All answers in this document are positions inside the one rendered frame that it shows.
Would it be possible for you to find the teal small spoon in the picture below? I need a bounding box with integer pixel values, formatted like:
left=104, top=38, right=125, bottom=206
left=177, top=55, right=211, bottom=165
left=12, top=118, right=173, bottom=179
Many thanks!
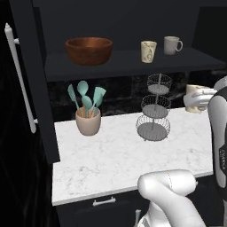
left=81, top=95, right=93, bottom=112

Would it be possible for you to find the white long door handle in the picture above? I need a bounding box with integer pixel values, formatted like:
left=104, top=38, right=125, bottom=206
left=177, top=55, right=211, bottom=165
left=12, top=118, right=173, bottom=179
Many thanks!
left=4, top=22, right=39, bottom=135

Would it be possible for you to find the beige utensil pot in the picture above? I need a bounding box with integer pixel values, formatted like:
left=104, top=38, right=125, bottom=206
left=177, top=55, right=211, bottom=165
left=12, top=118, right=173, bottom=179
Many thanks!
left=74, top=106, right=102, bottom=137

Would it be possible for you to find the black open wall cabinet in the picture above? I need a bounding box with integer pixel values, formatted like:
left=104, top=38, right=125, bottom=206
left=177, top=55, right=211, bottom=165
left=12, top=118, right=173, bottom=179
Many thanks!
left=31, top=0, right=227, bottom=83

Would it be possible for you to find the white drawer handle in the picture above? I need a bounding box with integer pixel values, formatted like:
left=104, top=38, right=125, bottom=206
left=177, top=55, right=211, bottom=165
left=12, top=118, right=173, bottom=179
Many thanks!
left=91, top=197, right=117, bottom=207

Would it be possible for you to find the white mug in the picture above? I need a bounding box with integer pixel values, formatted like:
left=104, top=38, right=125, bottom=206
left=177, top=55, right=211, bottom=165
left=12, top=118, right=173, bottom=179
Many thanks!
left=163, top=35, right=184, bottom=56

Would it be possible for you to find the brown wooden bowl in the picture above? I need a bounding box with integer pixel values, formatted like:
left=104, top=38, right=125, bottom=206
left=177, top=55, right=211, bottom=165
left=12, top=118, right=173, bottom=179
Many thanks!
left=65, top=36, right=114, bottom=67

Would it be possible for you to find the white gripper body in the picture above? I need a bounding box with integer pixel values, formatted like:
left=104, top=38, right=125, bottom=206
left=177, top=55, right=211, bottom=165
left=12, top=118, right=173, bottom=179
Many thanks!
left=183, top=88, right=218, bottom=113

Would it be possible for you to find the black cabinet door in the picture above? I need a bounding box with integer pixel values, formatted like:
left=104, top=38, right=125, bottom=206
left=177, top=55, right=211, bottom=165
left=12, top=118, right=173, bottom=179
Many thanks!
left=8, top=0, right=62, bottom=165

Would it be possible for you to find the black drawer front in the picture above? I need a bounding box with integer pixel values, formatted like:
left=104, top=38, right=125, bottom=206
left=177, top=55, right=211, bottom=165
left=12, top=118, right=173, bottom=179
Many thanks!
left=55, top=189, right=150, bottom=227

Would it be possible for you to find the three-tier wire stand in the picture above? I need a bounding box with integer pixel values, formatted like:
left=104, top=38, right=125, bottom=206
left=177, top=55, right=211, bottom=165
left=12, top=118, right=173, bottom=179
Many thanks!
left=135, top=73, right=174, bottom=142

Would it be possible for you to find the teal turner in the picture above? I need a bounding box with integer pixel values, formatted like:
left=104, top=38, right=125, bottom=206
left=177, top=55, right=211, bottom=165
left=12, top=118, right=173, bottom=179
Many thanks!
left=91, top=86, right=107, bottom=110

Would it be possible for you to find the cream marbled mug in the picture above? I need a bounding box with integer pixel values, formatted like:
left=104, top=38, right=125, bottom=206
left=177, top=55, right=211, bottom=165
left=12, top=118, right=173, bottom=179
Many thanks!
left=184, top=84, right=212, bottom=114
left=140, top=40, right=158, bottom=64

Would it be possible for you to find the white vertical cupboard handle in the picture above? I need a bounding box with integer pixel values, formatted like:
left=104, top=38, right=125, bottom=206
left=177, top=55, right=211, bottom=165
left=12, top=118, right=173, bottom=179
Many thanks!
left=134, top=208, right=143, bottom=227

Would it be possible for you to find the teal slotted spatula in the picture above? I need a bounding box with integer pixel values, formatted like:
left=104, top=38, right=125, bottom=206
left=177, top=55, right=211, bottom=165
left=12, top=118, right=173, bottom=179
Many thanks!
left=67, top=83, right=81, bottom=111

